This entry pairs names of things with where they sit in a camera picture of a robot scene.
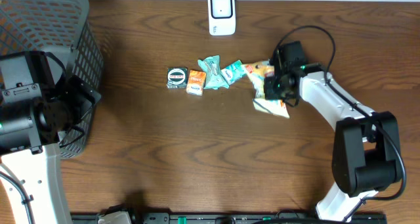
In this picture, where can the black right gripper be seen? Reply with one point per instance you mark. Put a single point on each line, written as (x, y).
(269, 93)

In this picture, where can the yellow snack bag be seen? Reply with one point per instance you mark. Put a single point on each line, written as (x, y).
(257, 72)

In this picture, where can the teal tissue pack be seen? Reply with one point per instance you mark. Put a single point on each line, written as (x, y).
(233, 72)

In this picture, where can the teal snack packet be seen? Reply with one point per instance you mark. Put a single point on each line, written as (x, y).
(214, 78)

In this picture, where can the orange tissue pack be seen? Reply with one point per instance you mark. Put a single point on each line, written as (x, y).
(196, 81)

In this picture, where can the round clear packaged item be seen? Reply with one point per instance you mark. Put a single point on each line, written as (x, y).
(177, 78)

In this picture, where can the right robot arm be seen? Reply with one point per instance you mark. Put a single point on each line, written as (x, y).
(366, 161)

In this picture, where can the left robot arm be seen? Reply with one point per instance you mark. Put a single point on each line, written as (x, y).
(40, 104)

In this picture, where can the dark grey plastic basket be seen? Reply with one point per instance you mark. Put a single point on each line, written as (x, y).
(60, 27)

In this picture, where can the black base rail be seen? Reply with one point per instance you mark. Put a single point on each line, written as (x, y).
(126, 216)

